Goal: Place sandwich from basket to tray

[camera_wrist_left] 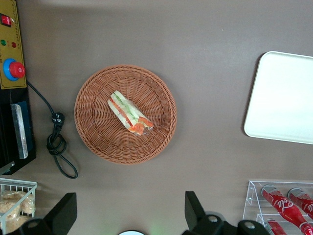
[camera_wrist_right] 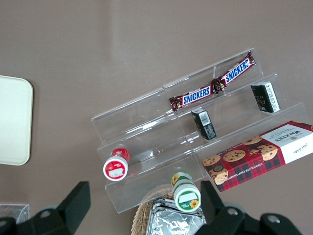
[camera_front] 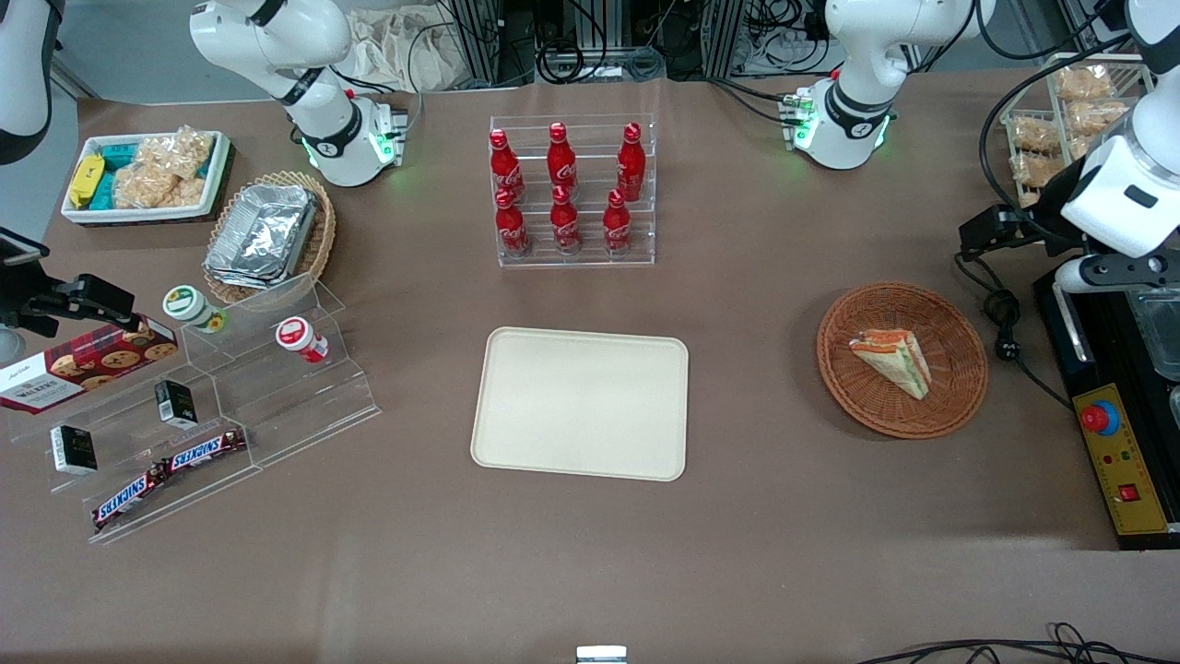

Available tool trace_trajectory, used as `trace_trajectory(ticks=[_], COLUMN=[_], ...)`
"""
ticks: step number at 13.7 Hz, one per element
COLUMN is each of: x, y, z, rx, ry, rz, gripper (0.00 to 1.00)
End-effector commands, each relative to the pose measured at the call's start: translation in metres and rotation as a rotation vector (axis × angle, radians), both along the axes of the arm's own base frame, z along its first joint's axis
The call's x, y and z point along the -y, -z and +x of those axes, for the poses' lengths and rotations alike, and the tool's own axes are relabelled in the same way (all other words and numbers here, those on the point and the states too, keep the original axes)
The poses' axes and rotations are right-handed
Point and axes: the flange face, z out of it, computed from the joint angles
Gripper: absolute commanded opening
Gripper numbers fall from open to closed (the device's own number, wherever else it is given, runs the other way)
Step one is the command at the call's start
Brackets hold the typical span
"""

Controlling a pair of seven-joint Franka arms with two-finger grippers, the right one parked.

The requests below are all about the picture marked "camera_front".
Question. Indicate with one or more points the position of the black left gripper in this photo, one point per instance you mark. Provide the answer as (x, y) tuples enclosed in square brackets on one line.
[(1045, 213)]

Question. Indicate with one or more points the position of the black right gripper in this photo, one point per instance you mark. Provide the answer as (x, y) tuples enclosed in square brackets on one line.
[(46, 302)]

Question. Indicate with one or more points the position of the triangular sandwich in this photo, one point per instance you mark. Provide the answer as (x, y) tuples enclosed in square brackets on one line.
[(892, 361)]

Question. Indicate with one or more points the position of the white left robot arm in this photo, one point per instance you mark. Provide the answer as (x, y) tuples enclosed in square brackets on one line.
[(853, 120)]

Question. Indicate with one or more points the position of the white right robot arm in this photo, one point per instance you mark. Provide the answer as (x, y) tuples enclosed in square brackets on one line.
[(324, 138)]

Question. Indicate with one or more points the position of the round brown wicker basket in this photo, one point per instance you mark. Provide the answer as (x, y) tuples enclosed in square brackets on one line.
[(954, 369)]

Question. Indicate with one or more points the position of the oval light wicker basket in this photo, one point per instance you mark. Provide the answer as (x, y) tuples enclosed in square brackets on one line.
[(321, 235)]

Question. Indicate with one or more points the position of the cream plastic tray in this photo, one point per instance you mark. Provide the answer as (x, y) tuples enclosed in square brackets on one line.
[(581, 403)]

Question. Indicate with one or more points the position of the red cookie box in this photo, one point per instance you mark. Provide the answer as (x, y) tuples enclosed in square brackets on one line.
[(83, 369)]

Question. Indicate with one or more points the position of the white rectangular snack bin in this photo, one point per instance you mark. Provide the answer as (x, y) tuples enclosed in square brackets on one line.
[(138, 214)]

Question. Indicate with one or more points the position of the green lid cup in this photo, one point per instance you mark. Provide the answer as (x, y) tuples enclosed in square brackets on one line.
[(191, 307)]

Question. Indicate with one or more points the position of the teal snack pack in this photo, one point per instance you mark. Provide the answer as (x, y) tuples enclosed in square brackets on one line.
[(109, 189)]

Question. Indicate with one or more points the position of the yellow snack pack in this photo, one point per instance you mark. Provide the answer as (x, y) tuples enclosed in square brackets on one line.
[(86, 180)]

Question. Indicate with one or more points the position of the small black box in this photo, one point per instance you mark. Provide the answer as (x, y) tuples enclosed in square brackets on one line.
[(74, 450), (175, 403)]

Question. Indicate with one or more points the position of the clear bag of rice crackers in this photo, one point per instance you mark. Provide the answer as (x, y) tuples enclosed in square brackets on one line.
[(161, 175)]

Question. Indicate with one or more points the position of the black control box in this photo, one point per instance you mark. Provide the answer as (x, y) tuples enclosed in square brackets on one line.
[(1069, 369)]

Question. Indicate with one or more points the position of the stack of foil containers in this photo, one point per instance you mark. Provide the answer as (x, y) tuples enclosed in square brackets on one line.
[(263, 235)]

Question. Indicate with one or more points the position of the clear plastic container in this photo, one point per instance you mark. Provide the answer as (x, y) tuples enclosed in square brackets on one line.
[(1160, 332)]

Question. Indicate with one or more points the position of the brown Snickers bar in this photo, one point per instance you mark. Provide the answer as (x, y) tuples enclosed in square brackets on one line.
[(205, 449), (129, 498)]

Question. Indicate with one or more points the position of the red emergency stop button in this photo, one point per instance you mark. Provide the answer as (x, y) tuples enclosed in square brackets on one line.
[(1099, 419)]

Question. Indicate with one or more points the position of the red lid cup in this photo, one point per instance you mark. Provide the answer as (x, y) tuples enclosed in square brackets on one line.
[(300, 337)]

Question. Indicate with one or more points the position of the clear acrylic stepped display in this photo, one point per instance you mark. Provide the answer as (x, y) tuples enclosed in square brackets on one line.
[(277, 406)]

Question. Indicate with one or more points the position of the red cola bottle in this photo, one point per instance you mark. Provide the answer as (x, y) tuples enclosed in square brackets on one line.
[(631, 166), (617, 226), (561, 159), (505, 166), (565, 224), (512, 226)]

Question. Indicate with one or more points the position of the beige cloth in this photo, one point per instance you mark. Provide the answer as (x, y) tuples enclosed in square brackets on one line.
[(396, 51)]

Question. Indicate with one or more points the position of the clear acrylic bottle rack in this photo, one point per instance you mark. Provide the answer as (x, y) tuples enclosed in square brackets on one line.
[(590, 260)]

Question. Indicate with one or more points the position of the red rocker switch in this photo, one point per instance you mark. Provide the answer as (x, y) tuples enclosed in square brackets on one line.
[(1130, 492)]

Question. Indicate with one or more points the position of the aluminium frame profile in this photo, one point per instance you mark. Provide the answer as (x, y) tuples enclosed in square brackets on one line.
[(724, 37), (489, 37)]

